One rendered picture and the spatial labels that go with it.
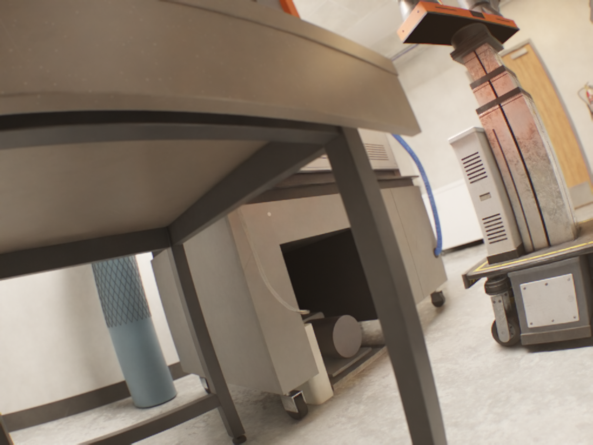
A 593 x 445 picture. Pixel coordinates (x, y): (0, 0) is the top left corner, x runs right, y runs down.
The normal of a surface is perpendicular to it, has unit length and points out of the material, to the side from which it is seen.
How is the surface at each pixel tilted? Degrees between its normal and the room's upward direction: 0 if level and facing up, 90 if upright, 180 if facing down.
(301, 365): 90
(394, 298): 90
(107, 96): 180
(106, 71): 90
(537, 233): 90
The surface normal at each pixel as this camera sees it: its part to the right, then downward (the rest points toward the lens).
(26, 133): 0.29, 0.95
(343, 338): 0.64, -0.29
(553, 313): -0.80, 0.18
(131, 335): 0.45, -0.25
